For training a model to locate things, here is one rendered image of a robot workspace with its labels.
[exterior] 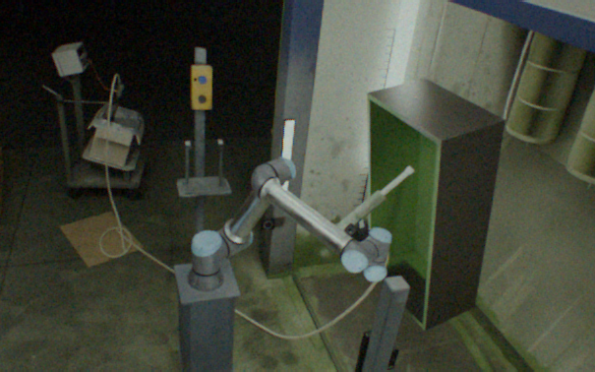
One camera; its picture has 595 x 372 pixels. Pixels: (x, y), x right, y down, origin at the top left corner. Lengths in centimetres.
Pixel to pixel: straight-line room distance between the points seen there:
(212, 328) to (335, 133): 143
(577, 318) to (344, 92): 195
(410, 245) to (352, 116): 93
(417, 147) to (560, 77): 102
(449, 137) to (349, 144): 126
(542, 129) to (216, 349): 243
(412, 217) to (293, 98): 106
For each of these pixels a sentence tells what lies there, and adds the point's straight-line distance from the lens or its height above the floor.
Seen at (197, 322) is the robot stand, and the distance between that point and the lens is 273.
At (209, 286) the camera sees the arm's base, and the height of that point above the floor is 67.
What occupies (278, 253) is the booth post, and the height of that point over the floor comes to 24.
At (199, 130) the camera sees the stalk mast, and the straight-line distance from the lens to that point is 321.
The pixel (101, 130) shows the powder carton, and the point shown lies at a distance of 435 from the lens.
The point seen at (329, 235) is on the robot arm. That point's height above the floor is 132.
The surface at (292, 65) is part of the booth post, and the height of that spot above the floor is 161.
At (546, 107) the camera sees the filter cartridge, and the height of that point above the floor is 150.
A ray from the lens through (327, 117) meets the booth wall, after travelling 318.
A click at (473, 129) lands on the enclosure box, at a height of 167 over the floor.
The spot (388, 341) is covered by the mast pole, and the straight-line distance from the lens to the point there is 137.
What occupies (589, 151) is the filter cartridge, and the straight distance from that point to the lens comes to 317.
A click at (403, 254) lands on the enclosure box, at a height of 51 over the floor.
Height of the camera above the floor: 242
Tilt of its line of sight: 29 degrees down
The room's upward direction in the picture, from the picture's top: 7 degrees clockwise
